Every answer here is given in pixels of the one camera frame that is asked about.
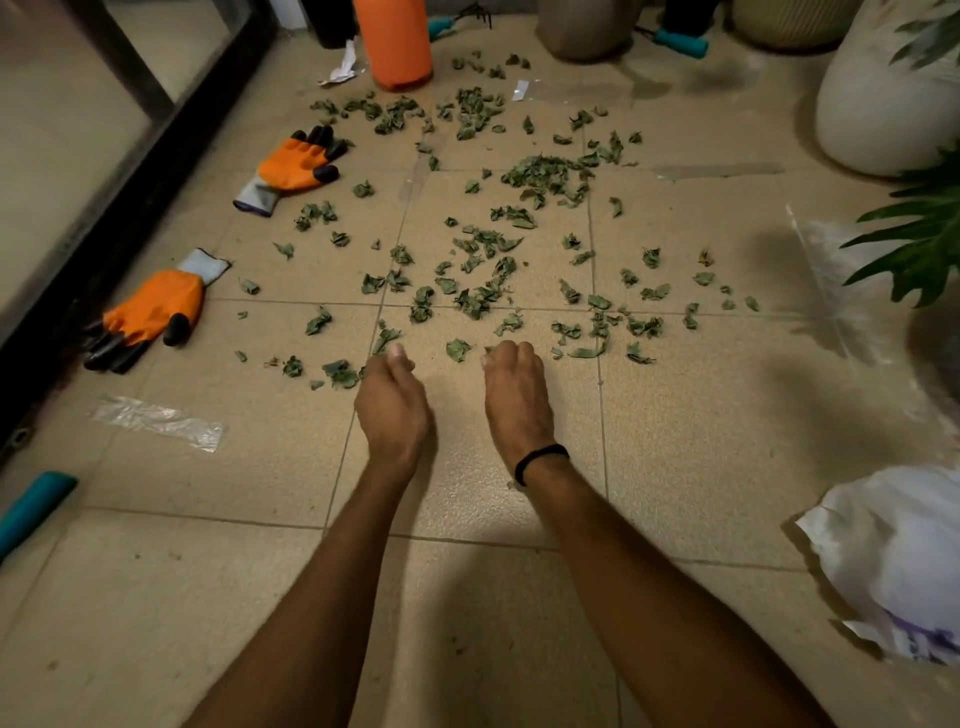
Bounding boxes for person's left hand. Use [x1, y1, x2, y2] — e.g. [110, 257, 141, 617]
[354, 343, 433, 481]

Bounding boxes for person's right hand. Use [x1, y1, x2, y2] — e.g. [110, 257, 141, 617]
[481, 340, 558, 474]

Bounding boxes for person's left forearm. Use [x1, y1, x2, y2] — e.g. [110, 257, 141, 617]
[182, 457, 423, 728]

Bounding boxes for person's right forearm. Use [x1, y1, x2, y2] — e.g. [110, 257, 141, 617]
[517, 453, 837, 728]

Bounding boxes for black wrist band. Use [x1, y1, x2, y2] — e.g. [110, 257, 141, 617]
[513, 443, 570, 488]

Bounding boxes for scatter of dried green leaves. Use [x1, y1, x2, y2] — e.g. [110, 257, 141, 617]
[234, 49, 762, 391]

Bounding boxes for orange black garden glove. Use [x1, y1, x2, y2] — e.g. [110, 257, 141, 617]
[233, 124, 351, 219]
[81, 248, 232, 375]

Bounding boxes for clear plastic wrapper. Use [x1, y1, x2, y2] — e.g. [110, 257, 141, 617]
[88, 395, 227, 454]

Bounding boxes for crumpled white paper scrap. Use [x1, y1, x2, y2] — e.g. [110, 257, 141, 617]
[317, 39, 366, 87]

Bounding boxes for orange plastic bottle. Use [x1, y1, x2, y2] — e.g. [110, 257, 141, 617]
[352, 0, 435, 92]

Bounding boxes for beige round pot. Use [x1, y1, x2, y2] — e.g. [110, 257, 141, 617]
[535, 0, 646, 63]

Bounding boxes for black plant pot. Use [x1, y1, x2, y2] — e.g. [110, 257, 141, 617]
[301, 0, 360, 51]
[660, 0, 723, 39]

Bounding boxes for black framed glass door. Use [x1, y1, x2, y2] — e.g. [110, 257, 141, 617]
[0, 0, 277, 451]

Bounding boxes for green leafy plant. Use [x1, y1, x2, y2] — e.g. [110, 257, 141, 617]
[838, 0, 960, 309]

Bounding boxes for white plastic bag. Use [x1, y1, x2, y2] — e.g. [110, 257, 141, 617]
[795, 463, 960, 669]

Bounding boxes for woven beige basket pot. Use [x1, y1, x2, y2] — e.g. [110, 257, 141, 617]
[730, 0, 864, 52]

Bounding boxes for large white plant pot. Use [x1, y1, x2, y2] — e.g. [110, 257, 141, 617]
[814, 0, 960, 178]

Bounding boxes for teal handled garden rake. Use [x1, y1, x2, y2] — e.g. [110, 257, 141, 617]
[427, 3, 493, 42]

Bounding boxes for teal handled garden tool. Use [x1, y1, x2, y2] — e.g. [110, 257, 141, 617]
[634, 25, 711, 60]

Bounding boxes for teal tool handle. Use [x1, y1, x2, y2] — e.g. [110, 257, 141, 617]
[0, 471, 80, 564]

